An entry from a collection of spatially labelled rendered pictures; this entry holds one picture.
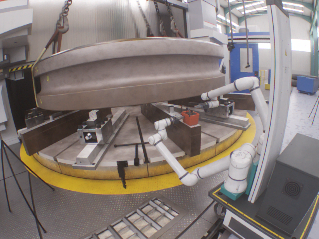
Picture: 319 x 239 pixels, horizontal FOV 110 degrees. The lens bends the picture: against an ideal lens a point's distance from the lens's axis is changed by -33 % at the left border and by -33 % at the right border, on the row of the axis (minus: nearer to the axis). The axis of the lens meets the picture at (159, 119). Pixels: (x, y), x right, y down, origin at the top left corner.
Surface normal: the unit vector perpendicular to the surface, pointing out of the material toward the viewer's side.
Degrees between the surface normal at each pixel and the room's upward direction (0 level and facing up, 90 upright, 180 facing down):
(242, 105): 90
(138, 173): 90
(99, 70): 90
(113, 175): 90
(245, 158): 10
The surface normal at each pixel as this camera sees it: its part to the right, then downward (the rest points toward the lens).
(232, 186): -0.68, -0.11
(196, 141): 0.36, 0.27
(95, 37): 0.70, 0.18
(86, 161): -0.02, 0.32
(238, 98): -0.40, 0.31
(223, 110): -0.72, 0.26
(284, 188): -0.85, 0.22
